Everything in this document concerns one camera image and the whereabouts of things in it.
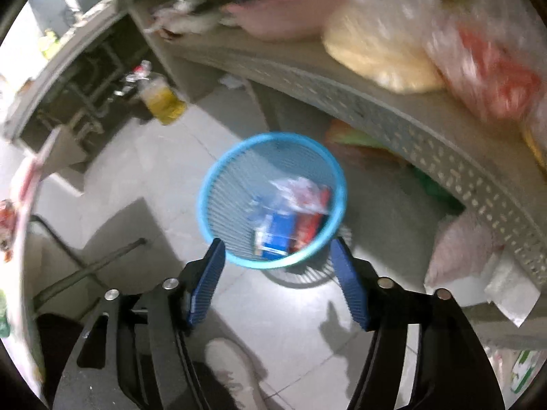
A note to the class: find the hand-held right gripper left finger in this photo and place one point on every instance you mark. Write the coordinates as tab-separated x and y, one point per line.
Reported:
207	282

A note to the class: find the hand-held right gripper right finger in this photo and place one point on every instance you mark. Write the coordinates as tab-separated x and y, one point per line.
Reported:
350	282

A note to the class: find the blue mesh trash basket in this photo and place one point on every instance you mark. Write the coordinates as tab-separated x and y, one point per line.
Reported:
226	179

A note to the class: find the red snack bag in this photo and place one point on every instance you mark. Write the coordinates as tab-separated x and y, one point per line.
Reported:
6	226

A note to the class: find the red snack packet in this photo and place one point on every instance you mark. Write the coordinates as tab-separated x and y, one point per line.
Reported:
310	222

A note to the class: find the blue carton box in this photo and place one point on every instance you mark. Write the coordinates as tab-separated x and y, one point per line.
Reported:
280	230

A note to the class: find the person's white shoe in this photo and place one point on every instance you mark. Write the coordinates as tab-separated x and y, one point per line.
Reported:
233	371

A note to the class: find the clear plastic wrapper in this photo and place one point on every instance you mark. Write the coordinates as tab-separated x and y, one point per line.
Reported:
292	192

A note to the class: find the pink plastic bag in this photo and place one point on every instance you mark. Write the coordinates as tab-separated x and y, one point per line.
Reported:
461	252

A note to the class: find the green and orange bag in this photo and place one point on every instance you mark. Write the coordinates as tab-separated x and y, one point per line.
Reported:
371	149

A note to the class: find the white paper sheet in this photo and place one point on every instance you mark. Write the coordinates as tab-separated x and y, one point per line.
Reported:
513	290

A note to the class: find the perforated metal shelf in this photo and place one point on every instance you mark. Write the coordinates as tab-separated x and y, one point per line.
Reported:
384	106

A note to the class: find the yellow cooking oil bottle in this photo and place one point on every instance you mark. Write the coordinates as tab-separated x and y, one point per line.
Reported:
162	98

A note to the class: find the green and white carton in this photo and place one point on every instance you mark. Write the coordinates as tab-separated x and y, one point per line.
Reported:
523	371

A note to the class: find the pink balloon print tablecloth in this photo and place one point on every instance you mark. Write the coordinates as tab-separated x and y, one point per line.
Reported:
25	205

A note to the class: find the metal drain pipes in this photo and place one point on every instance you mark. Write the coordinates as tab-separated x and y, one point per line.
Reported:
89	98

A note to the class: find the yellow food bag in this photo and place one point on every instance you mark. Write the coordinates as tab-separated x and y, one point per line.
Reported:
380	51

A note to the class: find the red food in plastic bag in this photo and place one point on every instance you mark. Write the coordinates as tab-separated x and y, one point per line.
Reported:
491	72

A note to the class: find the grey kitchen counter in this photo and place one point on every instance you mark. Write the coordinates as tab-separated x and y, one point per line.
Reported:
51	77

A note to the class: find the crumpled white plastic bag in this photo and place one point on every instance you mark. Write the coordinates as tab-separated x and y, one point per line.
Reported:
188	19

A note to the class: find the yellow detergent bottle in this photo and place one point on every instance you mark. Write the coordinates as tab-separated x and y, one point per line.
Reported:
49	42

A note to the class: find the metal table frame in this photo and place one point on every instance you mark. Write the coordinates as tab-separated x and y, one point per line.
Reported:
85	273

